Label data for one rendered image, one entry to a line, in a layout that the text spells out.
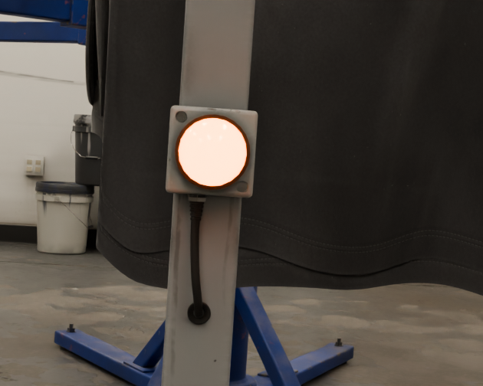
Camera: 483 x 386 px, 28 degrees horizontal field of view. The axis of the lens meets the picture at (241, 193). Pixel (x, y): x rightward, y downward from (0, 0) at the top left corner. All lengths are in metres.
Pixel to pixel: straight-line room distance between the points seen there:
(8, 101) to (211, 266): 5.02
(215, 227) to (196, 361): 0.08
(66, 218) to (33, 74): 0.89
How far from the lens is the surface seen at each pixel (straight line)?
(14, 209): 5.56
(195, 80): 0.56
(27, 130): 5.54
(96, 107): 0.93
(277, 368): 2.05
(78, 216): 5.17
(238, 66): 0.56
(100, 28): 0.85
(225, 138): 0.52
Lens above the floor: 0.66
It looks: 3 degrees down
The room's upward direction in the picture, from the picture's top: 4 degrees clockwise
